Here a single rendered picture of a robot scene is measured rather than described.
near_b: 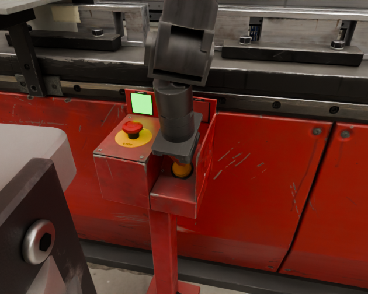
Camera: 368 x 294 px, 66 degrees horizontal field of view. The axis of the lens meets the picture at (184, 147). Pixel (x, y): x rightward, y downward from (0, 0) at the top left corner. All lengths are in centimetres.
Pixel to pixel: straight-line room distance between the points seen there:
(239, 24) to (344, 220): 59
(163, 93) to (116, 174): 21
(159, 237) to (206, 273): 52
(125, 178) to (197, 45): 29
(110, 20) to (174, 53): 46
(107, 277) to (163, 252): 55
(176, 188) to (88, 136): 37
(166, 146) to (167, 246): 34
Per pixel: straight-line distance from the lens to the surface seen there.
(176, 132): 45
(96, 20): 83
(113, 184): 57
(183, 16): 36
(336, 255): 104
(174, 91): 40
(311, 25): 76
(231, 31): 74
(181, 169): 57
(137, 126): 55
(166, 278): 87
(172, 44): 37
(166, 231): 70
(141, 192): 56
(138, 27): 79
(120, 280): 128
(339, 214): 90
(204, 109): 59
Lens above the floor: 109
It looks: 35 degrees down
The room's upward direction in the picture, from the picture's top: straight up
